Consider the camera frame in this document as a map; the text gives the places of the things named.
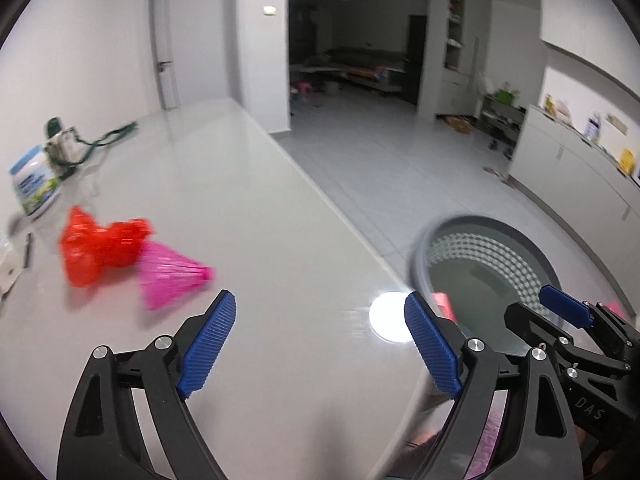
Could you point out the white sideboard cabinet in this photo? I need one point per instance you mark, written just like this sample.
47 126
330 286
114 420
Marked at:
565 170

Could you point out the low long table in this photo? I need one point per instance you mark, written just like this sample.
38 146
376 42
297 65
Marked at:
360 78

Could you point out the dark sofa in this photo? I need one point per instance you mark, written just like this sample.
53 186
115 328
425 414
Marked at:
365 56

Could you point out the white wall cabinet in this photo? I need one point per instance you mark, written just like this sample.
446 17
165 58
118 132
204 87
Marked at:
590 5

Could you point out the white jar with blue lid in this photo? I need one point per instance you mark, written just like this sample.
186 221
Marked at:
35 185

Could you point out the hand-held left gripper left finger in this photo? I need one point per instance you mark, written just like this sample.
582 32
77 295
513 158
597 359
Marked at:
210 345

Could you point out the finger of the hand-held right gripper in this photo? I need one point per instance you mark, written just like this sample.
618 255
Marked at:
530 322
565 305

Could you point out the pink stool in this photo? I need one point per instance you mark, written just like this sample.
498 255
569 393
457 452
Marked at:
305 89

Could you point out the grey perforated basket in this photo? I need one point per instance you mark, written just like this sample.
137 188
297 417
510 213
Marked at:
480 260

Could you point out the red plastic bag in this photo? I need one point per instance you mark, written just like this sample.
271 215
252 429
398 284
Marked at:
95 250

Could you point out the white light switch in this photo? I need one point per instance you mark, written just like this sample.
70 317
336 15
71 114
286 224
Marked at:
270 10

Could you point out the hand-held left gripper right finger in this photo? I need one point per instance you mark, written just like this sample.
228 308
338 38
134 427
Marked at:
432 345

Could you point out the small storage rack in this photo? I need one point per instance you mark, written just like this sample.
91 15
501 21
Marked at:
502 125

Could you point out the yellow box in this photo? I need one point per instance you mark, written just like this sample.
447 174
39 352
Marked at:
628 160

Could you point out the grey door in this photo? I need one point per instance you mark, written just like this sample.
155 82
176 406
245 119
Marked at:
180 35

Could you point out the built-in wall shelf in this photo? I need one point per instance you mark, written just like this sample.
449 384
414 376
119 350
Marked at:
456 25

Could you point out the black pen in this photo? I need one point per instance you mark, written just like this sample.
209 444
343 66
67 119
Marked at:
28 250

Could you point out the white plastic bottle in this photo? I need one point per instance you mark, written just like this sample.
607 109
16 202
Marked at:
593 127

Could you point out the green potted plant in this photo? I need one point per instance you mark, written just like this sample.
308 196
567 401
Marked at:
506 95

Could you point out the white paper sheet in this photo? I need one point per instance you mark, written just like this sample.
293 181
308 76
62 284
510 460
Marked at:
7 280

